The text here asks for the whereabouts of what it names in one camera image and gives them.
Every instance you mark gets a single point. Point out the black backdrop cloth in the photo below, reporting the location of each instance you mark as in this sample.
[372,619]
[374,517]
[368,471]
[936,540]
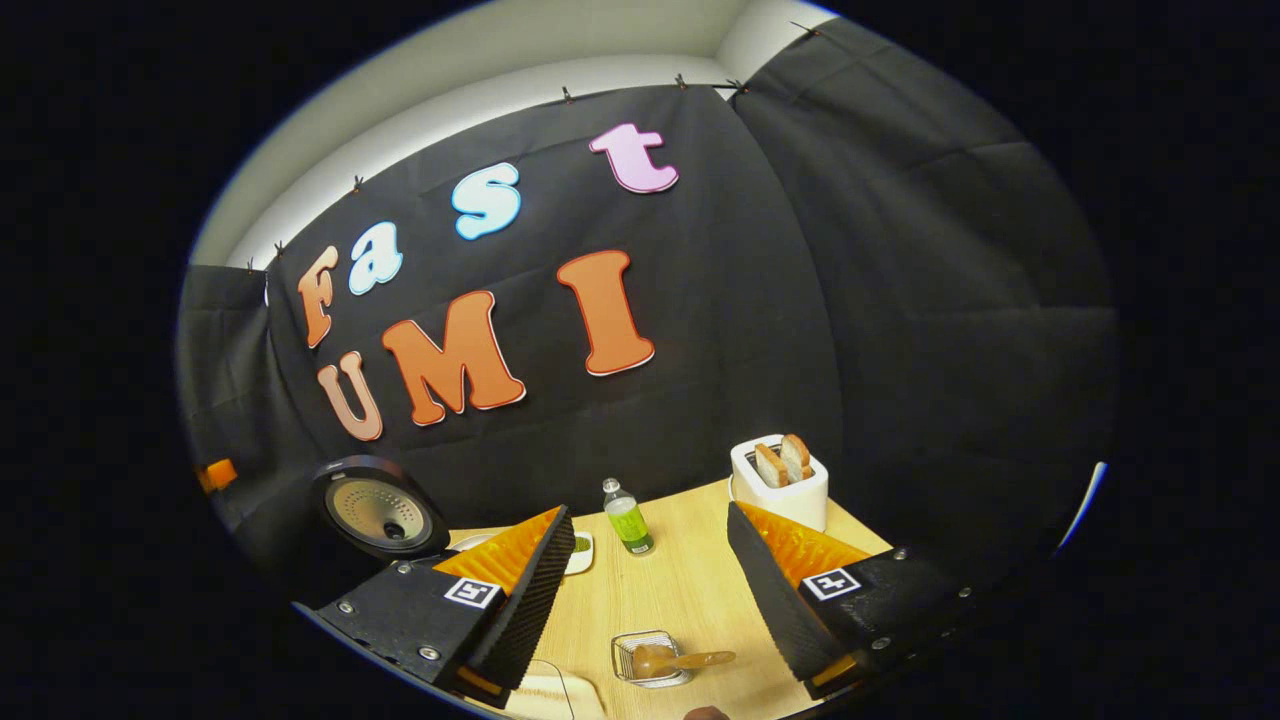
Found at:
[800,300]

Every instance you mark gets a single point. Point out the green drink bottle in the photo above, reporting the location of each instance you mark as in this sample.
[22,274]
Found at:
[630,525]

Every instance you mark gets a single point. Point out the wooden spoon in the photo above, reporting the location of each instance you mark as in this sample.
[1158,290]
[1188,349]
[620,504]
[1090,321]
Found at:
[700,660]

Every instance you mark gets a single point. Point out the toast slice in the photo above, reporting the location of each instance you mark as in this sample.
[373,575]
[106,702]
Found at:
[797,456]
[770,466]

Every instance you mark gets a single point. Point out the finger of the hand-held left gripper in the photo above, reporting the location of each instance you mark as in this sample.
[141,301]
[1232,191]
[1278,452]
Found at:
[218,475]

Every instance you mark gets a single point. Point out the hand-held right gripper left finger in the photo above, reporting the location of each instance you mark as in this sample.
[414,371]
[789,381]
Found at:
[520,600]

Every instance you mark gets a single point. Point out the cream rectangular tray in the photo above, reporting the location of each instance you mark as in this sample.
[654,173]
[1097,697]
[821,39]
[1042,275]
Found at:
[545,698]

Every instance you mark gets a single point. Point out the black and cream rice cooker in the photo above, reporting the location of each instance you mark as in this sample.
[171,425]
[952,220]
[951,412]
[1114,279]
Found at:
[380,505]

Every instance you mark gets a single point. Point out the white toaster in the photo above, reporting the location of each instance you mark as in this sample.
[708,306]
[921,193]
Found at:
[785,500]

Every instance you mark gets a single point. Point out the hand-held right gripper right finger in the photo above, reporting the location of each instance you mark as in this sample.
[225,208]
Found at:
[775,600]

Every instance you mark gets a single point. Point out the white rectangular dish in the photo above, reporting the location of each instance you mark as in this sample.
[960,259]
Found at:
[582,550]

